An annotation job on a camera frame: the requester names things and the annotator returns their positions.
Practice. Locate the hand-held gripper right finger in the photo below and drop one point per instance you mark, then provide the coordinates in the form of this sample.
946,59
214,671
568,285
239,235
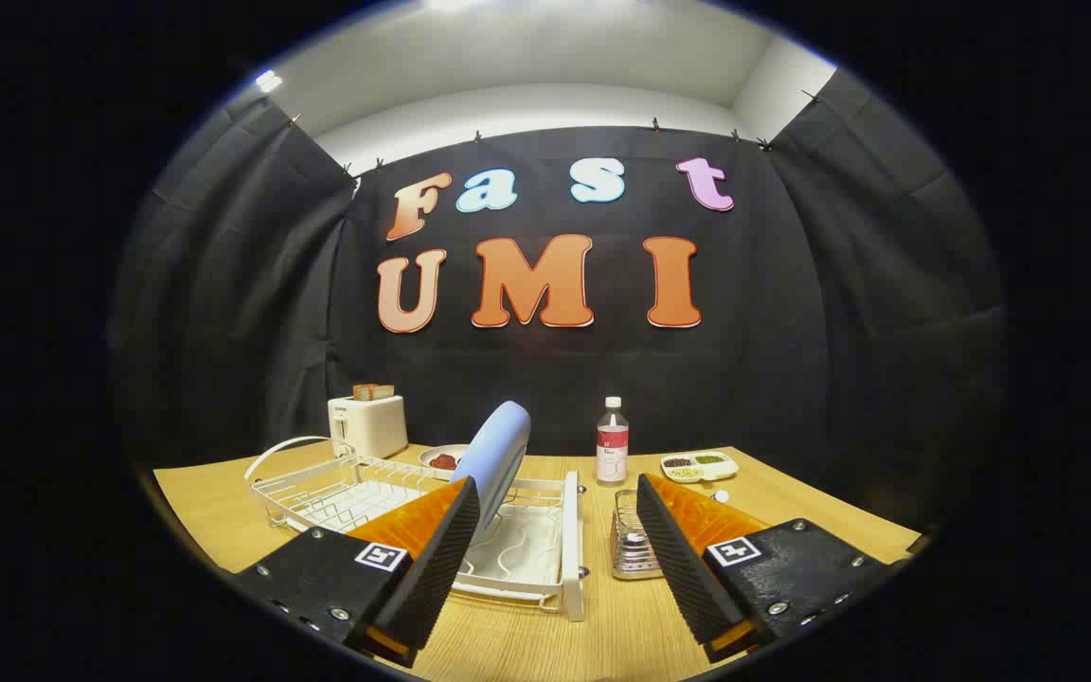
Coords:
673,559

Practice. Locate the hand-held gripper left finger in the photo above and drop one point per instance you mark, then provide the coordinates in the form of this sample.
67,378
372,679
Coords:
441,559

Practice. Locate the white divided dish with beans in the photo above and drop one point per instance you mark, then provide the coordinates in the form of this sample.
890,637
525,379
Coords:
699,466

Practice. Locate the white toaster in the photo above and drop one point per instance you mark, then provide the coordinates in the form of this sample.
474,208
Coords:
370,426

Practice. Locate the bread slice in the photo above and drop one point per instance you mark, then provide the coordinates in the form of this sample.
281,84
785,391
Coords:
373,391

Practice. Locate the black backdrop cloth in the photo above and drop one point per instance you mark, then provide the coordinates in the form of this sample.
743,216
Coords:
555,379

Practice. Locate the white plate with red food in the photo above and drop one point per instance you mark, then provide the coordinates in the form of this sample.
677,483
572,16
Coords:
441,459

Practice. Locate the light blue plate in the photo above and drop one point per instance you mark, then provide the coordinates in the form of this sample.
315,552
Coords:
498,445

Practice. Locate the clear bottle with red label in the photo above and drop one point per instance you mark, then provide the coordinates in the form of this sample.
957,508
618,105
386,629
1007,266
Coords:
612,445

